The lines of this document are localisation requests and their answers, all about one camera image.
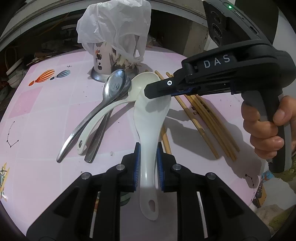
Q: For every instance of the small white ceramic spoon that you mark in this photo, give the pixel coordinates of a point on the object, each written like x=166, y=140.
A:
x=137, y=84

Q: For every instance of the white plastic bag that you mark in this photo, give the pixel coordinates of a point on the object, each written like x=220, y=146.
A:
x=122, y=24

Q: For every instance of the bamboo chopstick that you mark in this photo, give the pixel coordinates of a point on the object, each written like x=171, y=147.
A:
x=165, y=141
x=185, y=133
x=197, y=125
x=216, y=126
x=219, y=121
x=213, y=126

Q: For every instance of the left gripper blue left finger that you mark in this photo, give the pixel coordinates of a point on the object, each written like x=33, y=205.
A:
x=136, y=165

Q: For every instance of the large white ceramic spoon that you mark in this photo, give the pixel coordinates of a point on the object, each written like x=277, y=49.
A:
x=147, y=189

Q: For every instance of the steel spoon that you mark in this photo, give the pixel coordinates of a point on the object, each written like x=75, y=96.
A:
x=98, y=136
x=112, y=88

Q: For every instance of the steel utensil holder cup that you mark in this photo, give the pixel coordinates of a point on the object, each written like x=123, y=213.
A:
x=106, y=60

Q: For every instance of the person's right hand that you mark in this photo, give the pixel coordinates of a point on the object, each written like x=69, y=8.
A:
x=264, y=134

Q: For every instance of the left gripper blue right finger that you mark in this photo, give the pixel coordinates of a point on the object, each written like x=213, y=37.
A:
x=160, y=166

